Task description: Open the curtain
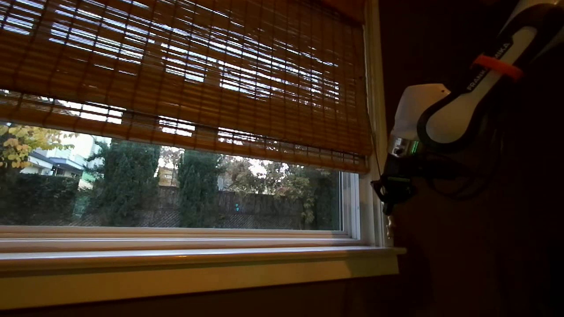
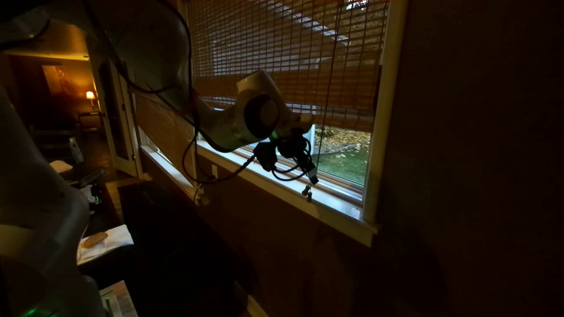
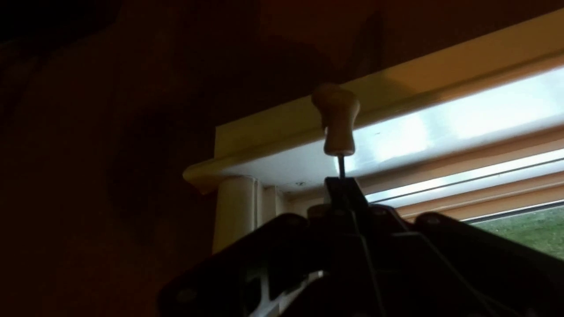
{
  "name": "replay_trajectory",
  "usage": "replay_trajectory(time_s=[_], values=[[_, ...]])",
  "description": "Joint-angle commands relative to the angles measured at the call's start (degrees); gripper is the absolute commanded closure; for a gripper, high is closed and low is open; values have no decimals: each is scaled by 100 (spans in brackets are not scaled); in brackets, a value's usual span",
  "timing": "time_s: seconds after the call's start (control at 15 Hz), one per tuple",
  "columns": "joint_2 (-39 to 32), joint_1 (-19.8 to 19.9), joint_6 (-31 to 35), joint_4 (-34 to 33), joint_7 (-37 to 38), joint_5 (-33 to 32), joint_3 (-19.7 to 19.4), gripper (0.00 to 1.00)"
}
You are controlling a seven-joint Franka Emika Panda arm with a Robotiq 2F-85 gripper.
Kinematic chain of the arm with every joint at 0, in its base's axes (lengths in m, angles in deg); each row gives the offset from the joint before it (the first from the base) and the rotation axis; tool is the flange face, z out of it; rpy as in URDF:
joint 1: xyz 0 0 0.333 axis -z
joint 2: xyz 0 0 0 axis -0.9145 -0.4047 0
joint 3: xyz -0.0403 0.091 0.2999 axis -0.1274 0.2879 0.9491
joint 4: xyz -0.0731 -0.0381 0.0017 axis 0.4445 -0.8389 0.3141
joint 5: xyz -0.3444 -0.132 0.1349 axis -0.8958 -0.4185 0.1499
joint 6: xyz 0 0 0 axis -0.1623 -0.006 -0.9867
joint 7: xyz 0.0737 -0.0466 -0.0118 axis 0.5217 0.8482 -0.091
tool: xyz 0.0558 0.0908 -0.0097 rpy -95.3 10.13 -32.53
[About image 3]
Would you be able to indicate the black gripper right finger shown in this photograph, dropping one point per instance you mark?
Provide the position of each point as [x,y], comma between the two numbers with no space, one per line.
[446,270]

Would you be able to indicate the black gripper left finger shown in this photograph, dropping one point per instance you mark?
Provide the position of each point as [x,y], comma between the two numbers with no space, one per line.
[282,264]

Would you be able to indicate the cream window frame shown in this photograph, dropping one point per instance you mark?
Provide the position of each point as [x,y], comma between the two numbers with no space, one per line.
[275,146]

